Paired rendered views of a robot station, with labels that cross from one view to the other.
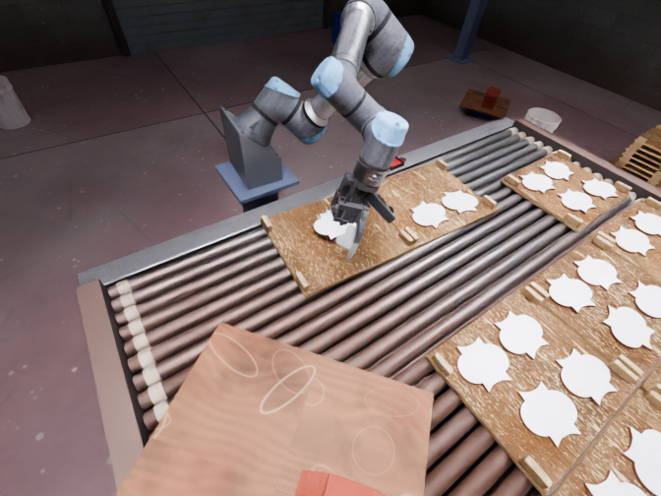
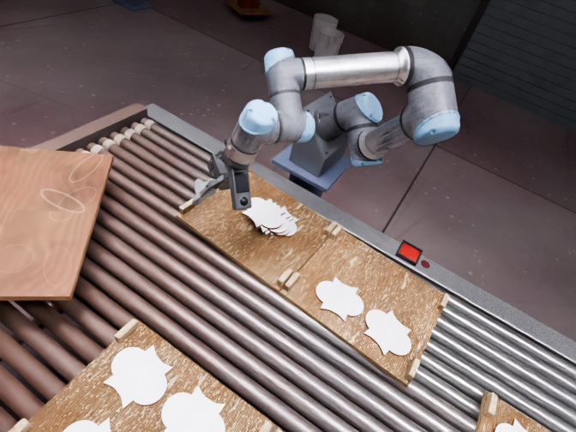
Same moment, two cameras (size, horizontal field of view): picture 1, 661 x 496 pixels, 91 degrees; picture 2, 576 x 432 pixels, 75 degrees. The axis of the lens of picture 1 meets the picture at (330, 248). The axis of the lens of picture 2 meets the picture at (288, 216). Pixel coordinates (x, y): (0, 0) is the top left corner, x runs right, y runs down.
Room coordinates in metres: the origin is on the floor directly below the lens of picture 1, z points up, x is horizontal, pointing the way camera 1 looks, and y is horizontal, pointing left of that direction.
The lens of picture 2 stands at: (0.38, -0.78, 1.84)
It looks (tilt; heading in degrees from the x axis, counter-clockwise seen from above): 45 degrees down; 58
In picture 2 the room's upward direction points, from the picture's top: 16 degrees clockwise
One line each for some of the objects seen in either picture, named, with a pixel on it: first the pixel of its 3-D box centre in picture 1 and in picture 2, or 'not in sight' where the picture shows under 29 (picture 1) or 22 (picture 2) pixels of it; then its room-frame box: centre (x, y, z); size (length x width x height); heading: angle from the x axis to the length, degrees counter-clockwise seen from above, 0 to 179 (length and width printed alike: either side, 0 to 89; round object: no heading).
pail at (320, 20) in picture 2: not in sight; (321, 33); (2.80, 3.49, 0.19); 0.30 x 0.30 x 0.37
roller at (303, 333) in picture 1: (443, 253); (295, 330); (0.75, -0.39, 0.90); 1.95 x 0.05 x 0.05; 128
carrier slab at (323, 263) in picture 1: (335, 234); (260, 222); (0.76, -0.01, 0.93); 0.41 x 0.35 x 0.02; 124
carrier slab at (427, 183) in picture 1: (426, 200); (367, 296); (1.00, -0.35, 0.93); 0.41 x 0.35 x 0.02; 124
